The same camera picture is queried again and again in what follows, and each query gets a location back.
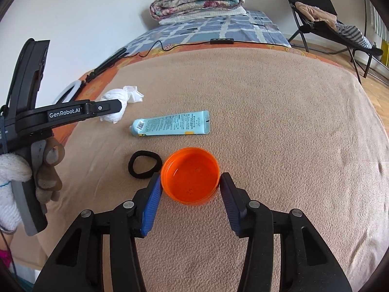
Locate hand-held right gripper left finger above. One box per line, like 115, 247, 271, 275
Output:
32, 173, 162, 292

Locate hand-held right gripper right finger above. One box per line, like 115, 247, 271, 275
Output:
219, 172, 353, 292

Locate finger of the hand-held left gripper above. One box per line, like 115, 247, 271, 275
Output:
83, 99, 129, 120

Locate white tissue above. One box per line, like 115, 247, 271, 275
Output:
100, 85, 145, 125

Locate orange plastic lid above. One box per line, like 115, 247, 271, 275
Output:
160, 147, 221, 206

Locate person's left hand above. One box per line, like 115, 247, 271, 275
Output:
0, 138, 65, 233

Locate light blue tube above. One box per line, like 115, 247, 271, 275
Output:
131, 110, 211, 137

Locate tan fleece blanket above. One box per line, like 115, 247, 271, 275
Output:
38, 47, 389, 292

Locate blue plaid bed sheet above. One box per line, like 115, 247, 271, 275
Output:
124, 10, 291, 54

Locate folded floral quilt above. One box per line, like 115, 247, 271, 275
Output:
150, 0, 246, 21

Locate pink clothes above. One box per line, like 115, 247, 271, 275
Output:
294, 1, 338, 32

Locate striped cloth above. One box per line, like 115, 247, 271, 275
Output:
334, 23, 373, 49

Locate black clothes rack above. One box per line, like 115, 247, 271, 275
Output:
362, 0, 389, 86

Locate striped hanging towel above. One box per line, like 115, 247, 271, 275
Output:
373, 4, 389, 37

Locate black hair tie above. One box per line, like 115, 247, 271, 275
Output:
128, 150, 163, 179

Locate black cable with inline remote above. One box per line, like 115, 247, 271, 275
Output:
123, 38, 292, 58

